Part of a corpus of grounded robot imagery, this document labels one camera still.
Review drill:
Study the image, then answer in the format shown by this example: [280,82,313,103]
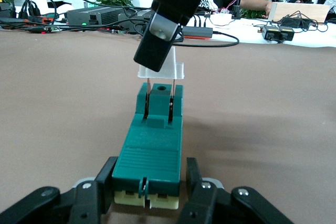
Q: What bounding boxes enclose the black power strip cable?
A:
[181,31,240,48]

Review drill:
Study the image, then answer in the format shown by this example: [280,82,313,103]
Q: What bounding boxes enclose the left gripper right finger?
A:
[177,157,295,224]

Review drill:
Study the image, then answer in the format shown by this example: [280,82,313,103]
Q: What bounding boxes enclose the bare forearm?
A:
[240,0,274,17]

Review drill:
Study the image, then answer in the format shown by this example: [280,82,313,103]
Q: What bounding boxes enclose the black power adapter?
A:
[278,26,295,42]
[261,25,281,41]

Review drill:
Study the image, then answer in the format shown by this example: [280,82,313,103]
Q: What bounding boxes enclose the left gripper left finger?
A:
[0,156,119,224]

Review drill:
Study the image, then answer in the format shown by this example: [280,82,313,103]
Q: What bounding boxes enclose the green load switch white handle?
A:
[111,46,185,210]

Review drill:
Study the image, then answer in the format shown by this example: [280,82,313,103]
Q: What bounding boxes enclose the orange black tool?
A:
[23,15,57,25]

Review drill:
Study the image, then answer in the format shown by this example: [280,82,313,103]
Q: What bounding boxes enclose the light wooden box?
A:
[267,1,331,24]

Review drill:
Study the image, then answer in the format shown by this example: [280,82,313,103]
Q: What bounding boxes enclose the black power strip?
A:
[182,26,214,39]

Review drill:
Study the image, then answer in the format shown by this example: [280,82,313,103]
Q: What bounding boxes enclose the black cable bundle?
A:
[19,0,148,35]

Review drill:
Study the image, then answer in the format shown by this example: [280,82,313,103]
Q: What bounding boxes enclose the green circuit board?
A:
[43,26,66,33]

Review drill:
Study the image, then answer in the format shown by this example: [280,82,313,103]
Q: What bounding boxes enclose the dark grey power supply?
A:
[67,7,125,26]

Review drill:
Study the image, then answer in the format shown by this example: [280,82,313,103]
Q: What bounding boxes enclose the light grey metal box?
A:
[118,9,154,33]

